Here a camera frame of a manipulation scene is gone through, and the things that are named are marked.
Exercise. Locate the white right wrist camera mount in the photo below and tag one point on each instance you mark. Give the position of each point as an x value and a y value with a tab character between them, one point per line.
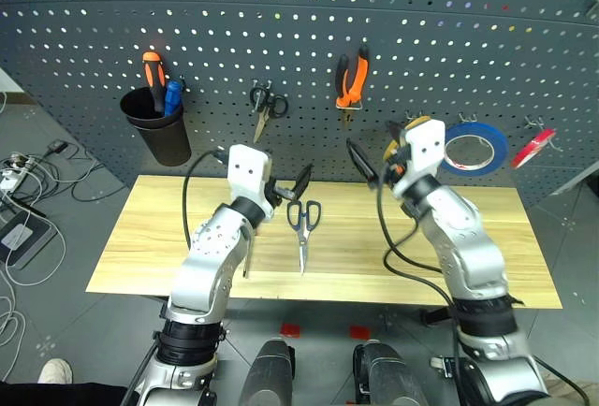
423	149

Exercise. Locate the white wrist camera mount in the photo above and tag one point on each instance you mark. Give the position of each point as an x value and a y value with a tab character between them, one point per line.
423	149
247	167

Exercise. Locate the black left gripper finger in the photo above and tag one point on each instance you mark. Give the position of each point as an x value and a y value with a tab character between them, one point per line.
302	182

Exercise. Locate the red tape roll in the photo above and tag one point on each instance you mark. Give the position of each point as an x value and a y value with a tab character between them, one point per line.
531	149

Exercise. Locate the white shoe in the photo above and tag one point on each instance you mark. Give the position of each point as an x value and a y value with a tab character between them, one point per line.
55	371

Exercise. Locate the dark rounded robot leg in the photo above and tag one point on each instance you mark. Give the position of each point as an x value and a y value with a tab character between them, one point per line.
267	373
388	373

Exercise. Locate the yellow brown tape roll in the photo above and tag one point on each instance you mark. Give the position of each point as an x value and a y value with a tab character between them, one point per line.
418	120

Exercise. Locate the white power strip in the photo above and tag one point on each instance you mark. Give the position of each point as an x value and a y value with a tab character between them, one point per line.
9	180

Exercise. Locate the black power adapter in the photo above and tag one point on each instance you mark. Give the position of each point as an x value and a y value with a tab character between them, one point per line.
58	146

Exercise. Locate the black trouser leg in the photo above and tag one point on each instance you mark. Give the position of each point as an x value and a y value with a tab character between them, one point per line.
61	394

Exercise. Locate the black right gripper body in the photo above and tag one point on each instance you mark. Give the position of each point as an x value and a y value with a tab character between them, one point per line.
395	165

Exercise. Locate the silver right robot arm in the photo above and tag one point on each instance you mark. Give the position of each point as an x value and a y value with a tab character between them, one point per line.
468	247

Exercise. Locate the black table foot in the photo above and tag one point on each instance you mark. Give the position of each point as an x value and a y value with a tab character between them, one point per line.
435	316

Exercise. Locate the black plastic cup holder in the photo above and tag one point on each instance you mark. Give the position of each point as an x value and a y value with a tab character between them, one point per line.
164	137

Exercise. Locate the orange and black screwdriver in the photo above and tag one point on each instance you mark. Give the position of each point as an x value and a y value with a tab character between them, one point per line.
153	74

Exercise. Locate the grey perforated metal pegboard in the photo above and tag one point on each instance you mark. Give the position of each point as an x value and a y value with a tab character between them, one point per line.
299	18

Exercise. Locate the orange and black pliers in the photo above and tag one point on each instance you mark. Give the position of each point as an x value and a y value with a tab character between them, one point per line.
358	78

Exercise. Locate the grey flat box device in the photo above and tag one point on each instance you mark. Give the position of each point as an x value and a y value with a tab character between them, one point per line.
25	237

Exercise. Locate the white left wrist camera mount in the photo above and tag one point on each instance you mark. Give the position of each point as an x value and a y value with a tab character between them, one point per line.
247	167

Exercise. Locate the red floor marker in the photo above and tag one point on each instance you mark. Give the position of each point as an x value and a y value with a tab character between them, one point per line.
291	329
359	331

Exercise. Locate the metal pegboard hook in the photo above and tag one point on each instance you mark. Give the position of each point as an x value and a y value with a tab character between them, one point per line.
262	84
414	116
536	121
468	118

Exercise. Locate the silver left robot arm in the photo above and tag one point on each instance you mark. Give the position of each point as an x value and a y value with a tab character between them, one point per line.
210	261

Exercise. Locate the blue tape roll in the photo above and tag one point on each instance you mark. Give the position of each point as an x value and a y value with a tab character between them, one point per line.
498	137

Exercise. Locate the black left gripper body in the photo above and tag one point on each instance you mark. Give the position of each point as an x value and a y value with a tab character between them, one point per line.
280	192

